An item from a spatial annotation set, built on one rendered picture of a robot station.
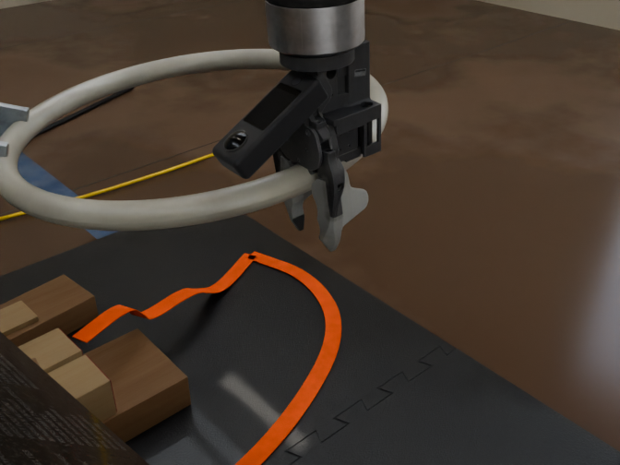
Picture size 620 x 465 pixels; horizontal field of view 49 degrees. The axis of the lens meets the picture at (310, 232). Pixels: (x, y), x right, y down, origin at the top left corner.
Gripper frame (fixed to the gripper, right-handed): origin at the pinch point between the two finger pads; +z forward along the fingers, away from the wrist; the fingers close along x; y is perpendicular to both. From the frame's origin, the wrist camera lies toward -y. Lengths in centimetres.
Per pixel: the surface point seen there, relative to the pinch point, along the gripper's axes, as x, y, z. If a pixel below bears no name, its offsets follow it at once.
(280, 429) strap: 43, 19, 84
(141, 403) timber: 62, -5, 74
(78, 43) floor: 380, 102, 86
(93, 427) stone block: 10.9, -25.4, 21.7
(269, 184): -0.5, -4.8, -8.0
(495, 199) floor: 87, 149, 93
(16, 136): 34.6, -19.2, -6.0
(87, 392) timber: 62, -16, 63
